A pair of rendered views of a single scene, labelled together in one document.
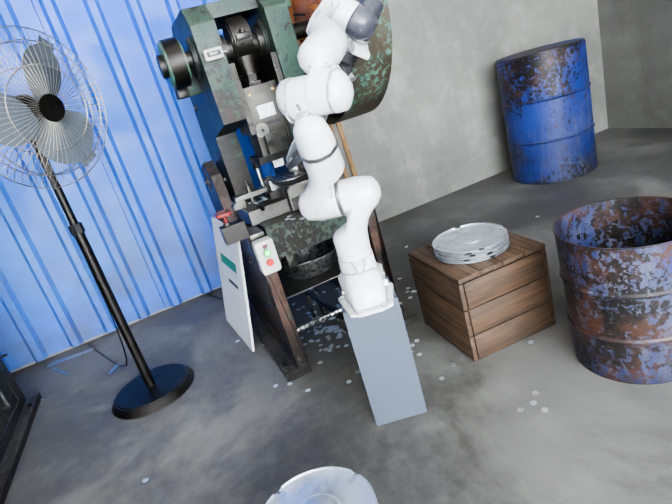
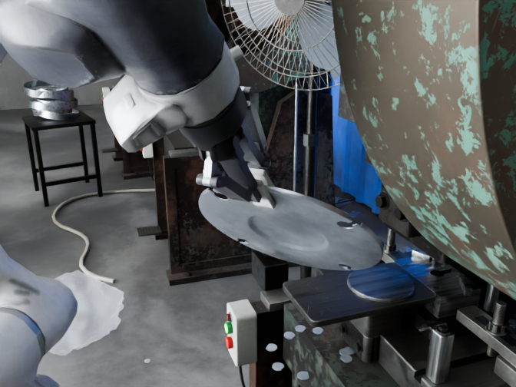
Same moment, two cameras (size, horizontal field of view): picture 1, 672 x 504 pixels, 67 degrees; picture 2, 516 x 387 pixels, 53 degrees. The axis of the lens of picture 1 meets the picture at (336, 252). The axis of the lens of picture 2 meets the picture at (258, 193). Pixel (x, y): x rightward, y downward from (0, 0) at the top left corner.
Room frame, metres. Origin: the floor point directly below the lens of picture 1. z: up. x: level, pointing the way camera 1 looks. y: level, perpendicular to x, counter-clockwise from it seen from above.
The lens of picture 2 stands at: (1.87, -0.74, 1.27)
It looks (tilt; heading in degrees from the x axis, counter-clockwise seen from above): 20 degrees down; 89
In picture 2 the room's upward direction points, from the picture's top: straight up
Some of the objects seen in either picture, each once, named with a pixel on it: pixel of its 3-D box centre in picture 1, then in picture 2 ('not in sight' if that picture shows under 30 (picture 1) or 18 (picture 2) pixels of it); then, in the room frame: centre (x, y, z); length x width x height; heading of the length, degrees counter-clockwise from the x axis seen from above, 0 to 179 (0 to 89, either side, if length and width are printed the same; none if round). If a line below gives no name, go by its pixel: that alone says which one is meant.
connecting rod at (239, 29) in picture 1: (245, 61); not in sight; (2.24, 0.13, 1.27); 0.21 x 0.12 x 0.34; 18
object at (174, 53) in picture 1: (182, 67); not in sight; (2.18, 0.38, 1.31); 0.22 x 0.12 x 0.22; 18
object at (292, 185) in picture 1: (298, 192); (355, 317); (2.08, 0.08, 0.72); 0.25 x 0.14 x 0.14; 18
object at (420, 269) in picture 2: (283, 179); (433, 283); (2.24, 0.13, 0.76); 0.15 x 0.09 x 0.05; 108
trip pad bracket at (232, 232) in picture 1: (238, 243); (269, 288); (1.93, 0.36, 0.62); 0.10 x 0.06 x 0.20; 108
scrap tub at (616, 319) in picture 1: (630, 288); not in sight; (1.42, -0.89, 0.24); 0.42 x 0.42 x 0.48
